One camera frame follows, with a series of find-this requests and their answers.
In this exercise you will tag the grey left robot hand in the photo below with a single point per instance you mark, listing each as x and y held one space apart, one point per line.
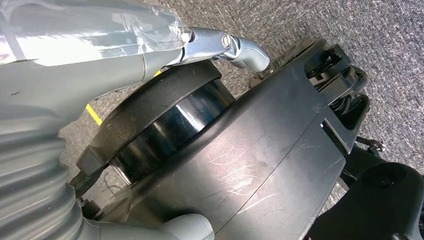
82 82

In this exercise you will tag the yellow floor tape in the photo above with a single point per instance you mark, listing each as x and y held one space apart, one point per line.
93 114

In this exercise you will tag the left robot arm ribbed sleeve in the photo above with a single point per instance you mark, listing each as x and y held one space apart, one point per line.
30 172

